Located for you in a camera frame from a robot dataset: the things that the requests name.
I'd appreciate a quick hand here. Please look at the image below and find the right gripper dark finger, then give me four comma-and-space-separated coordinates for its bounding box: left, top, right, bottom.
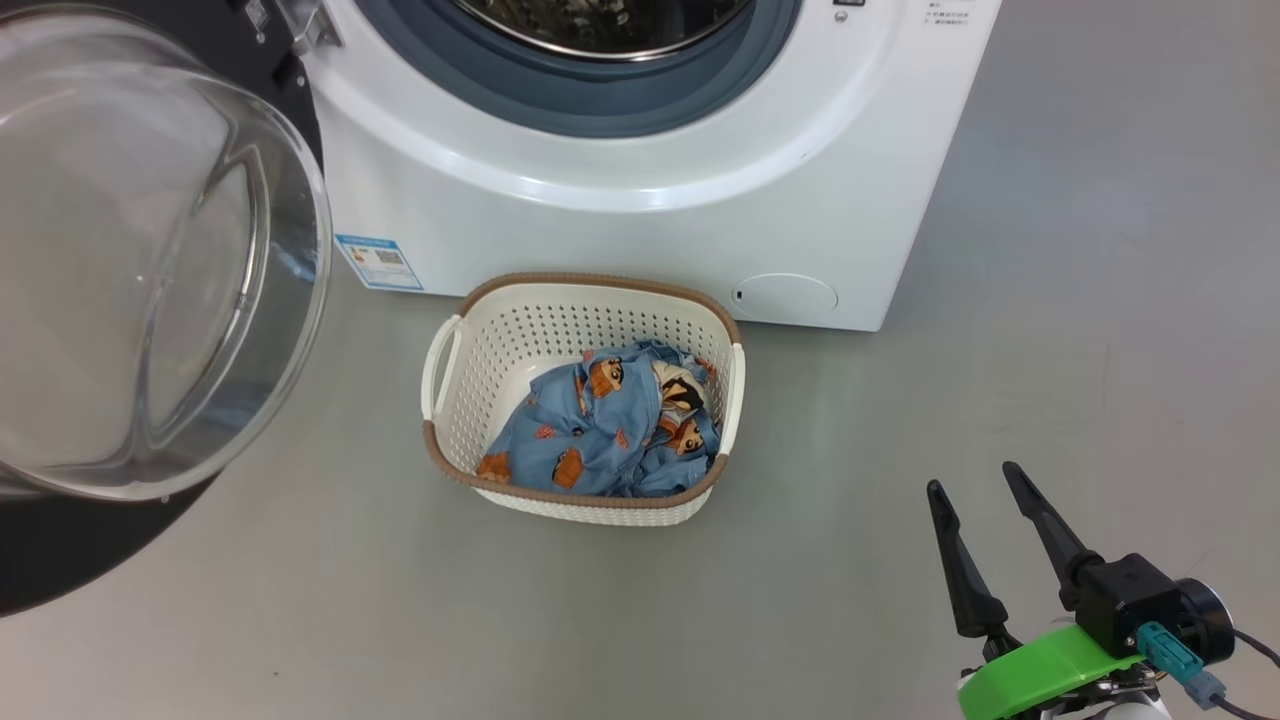
1003, 461, 1101, 611
927, 480, 1011, 641

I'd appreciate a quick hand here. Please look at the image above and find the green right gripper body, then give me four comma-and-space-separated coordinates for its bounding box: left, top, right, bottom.
955, 622, 1166, 720

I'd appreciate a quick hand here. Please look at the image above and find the large blue bear-print garment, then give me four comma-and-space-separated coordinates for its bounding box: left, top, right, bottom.
476, 345, 666, 498

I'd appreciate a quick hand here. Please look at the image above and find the black glass washer door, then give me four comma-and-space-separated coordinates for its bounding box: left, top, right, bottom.
0, 0, 333, 618

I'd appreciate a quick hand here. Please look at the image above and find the white washing machine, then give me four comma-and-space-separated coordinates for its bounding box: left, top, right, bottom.
298, 0, 1004, 333

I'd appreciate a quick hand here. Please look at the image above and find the grey rubber washing machine gasket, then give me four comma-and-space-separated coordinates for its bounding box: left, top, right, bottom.
355, 0, 804, 139

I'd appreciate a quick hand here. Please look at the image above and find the stainless steel washing machine drum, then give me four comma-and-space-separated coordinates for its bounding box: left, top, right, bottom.
455, 0, 753, 61

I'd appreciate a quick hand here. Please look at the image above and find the metal door hinge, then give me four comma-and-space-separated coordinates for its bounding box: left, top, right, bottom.
275, 0, 343, 56

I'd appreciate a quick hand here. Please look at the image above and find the round white filter cover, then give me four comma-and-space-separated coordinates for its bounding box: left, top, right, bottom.
733, 273, 839, 323

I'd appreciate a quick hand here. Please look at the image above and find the white brown-rimmed laundry basket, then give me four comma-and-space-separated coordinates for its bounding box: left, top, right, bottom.
421, 272, 746, 528

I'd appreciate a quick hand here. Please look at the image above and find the blue energy label sticker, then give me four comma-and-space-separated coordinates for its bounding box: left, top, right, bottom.
335, 234, 424, 292

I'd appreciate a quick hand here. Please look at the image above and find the teal connector with cable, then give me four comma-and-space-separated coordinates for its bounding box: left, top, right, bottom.
1136, 621, 1276, 720

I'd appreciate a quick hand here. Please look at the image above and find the thin black cable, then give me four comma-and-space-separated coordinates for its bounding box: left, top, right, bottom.
1230, 625, 1280, 669

